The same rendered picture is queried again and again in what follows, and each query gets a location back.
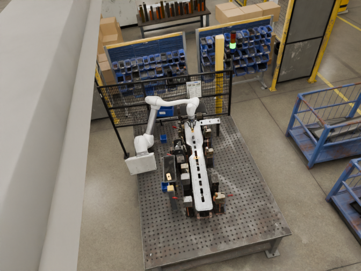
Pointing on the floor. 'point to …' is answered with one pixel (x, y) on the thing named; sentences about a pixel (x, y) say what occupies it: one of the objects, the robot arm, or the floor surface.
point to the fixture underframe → (270, 249)
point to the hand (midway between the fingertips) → (192, 128)
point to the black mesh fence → (168, 99)
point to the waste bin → (275, 56)
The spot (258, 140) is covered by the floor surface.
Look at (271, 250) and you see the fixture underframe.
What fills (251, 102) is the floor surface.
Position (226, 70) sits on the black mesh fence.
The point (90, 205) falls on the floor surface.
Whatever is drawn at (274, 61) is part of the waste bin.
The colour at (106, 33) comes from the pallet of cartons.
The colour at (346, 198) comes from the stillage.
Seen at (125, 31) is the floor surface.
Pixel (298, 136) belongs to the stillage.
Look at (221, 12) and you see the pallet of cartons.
